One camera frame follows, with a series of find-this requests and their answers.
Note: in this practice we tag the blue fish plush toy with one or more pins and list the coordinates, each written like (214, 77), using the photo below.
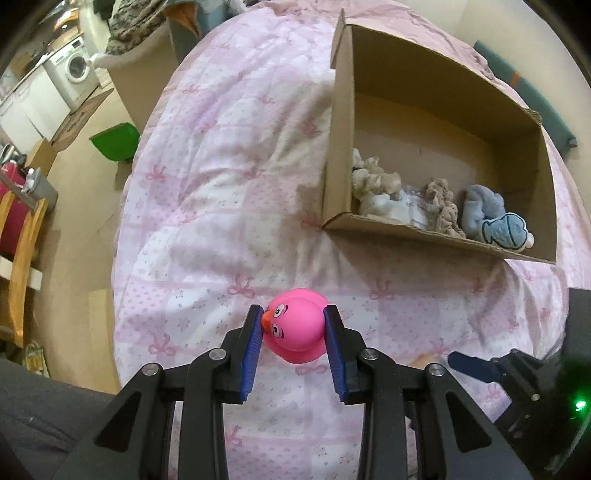
(485, 207)

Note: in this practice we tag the white labelled packet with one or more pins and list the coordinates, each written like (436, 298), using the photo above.
(418, 207)

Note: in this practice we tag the grey bucket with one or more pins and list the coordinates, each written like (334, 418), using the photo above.
(44, 189)

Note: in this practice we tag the teal headboard cushion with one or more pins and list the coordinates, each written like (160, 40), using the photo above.
(521, 87)

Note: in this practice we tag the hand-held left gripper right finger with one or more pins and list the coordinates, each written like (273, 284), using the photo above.
(334, 350)

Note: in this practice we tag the pink rubber duck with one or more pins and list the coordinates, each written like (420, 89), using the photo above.
(295, 327)

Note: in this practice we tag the white sock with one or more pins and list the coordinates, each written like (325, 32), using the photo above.
(381, 205)

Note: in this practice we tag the beige tube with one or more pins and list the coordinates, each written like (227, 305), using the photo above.
(427, 360)

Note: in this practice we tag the small cardboard floor box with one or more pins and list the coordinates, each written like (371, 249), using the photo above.
(44, 157)

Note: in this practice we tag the brown cardboard box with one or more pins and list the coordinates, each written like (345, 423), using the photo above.
(415, 78)

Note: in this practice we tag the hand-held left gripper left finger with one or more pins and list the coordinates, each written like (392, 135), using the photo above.
(251, 355)

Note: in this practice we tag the yellow wooden chair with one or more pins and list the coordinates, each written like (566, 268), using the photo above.
(21, 277)

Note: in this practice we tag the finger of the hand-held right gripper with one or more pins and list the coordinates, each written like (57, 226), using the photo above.
(471, 367)

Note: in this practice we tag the white washing machine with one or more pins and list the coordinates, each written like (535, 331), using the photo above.
(74, 69)

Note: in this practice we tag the white kitchen cabinets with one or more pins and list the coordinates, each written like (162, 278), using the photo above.
(32, 106)

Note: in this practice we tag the blue fur-trimmed jacket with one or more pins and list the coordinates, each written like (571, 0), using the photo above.
(207, 18)

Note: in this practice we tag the beige braided scrunchie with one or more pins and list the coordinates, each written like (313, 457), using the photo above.
(443, 203)

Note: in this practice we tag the brown door mat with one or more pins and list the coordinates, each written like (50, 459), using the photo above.
(78, 122)

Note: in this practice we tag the red bag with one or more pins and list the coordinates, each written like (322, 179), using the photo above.
(11, 184)

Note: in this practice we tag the cream scrunchie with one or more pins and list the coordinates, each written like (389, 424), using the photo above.
(369, 177)

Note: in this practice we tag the green plastic bin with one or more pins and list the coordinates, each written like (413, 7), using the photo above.
(115, 141)

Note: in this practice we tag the person's grey trouser leg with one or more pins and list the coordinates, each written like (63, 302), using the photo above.
(37, 415)

